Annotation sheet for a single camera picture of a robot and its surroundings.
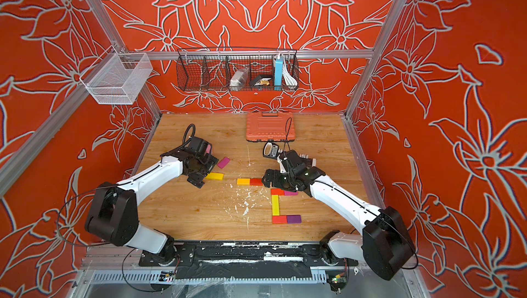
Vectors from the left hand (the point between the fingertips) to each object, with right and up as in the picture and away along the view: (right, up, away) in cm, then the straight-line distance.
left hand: (215, 168), depth 89 cm
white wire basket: (-46, +41, +2) cm, 61 cm away
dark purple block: (+34, -19, -8) cm, 40 cm away
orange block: (+12, -7, +5) cm, 15 cm away
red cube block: (+28, -10, -2) cm, 30 cm away
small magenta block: (+33, -10, -3) cm, 35 cm away
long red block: (+28, -20, -8) cm, 35 cm away
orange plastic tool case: (+26, +18, +21) cm, 38 cm away
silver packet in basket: (+11, +41, +2) cm, 42 cm away
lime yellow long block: (+27, -15, -5) cm, 31 cm away
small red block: (+18, -8, +7) cm, 21 cm away
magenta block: (+2, +1, +8) cm, 9 cm away
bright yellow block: (0, -4, +2) cm, 4 cm away
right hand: (+23, -4, -9) cm, 25 cm away
